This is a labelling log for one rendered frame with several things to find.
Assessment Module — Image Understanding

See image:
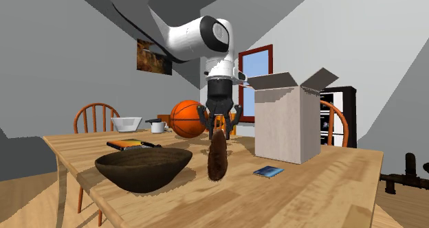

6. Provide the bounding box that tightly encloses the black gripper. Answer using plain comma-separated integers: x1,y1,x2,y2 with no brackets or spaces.
196,79,243,140

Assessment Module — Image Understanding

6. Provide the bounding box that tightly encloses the dark brown oblong object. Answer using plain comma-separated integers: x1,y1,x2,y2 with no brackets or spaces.
207,129,229,182

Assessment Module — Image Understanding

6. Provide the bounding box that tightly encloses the orange basketball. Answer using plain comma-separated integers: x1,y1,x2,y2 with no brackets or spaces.
168,100,209,139

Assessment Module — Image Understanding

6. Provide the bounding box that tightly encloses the white mug with black lid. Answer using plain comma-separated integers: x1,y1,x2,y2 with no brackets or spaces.
144,117,168,135

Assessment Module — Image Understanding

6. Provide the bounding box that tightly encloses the small blue book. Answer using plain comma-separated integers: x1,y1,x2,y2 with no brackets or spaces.
252,166,285,179

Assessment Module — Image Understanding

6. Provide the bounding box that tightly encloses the open cardboard box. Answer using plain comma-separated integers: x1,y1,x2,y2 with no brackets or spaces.
247,67,340,166

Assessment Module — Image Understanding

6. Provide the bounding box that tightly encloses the red framed window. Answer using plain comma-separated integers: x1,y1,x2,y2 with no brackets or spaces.
237,44,274,124

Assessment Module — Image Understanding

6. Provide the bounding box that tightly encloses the dark brown wooden bowl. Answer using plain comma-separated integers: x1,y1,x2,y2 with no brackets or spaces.
94,147,194,194

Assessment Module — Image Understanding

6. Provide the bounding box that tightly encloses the light wooden table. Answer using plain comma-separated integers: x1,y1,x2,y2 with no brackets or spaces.
43,128,384,228

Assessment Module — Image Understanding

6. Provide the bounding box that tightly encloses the orange yellow book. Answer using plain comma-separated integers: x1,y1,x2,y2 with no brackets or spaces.
106,139,153,152

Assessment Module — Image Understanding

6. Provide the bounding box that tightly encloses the white bowl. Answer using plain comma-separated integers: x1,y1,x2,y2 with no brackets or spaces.
111,116,143,134

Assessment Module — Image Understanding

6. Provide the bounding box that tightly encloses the orange wooden chair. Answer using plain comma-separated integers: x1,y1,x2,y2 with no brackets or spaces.
73,102,121,227
320,100,350,148

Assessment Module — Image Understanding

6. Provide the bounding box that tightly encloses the black shelf cabinet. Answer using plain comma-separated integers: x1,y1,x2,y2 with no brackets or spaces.
320,85,358,149

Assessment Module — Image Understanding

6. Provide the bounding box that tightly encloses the dark brown pipe furniture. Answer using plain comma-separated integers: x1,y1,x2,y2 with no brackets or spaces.
379,152,429,195

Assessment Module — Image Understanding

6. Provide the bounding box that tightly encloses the brown wall picture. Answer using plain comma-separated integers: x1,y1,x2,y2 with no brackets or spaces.
136,38,173,76

